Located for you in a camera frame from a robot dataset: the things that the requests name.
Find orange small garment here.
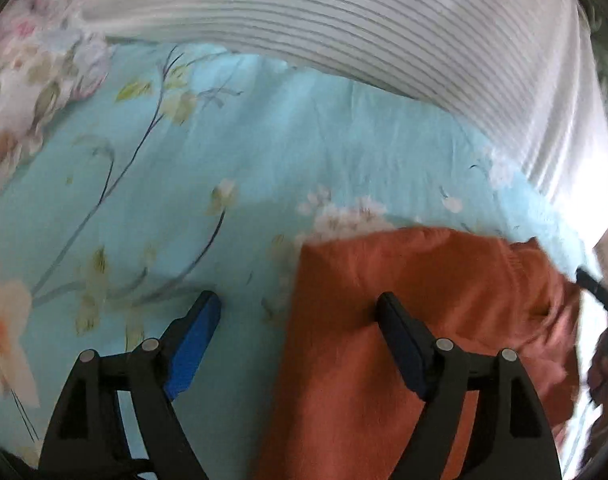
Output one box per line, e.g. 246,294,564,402
254,227,583,480

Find white striped cloth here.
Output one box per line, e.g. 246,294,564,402
58,0,608,226

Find floral light blue bed sheet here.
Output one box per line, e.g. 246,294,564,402
0,0,605,471

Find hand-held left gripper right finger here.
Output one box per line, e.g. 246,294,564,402
375,292,563,480

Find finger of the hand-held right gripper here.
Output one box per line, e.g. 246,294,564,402
576,267,608,317

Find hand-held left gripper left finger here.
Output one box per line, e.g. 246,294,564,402
38,290,223,480

